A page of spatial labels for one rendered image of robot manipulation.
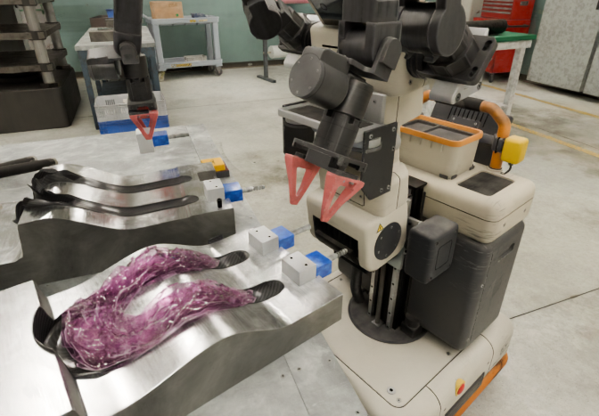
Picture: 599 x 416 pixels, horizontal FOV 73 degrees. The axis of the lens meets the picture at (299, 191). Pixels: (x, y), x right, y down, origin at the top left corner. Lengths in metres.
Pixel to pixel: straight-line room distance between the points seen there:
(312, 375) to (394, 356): 0.76
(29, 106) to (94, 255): 3.99
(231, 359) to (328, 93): 0.37
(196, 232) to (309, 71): 0.45
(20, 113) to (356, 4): 4.42
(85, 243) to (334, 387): 0.51
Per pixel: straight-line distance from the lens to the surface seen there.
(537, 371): 1.90
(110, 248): 0.86
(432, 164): 1.22
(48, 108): 4.78
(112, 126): 4.05
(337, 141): 0.58
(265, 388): 0.62
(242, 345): 0.58
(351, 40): 0.61
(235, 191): 0.88
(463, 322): 1.33
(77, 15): 7.26
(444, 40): 0.68
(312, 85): 0.52
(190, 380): 0.57
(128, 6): 0.99
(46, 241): 0.86
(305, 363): 0.65
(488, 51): 0.80
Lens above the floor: 1.30
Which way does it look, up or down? 27 degrees down
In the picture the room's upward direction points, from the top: straight up
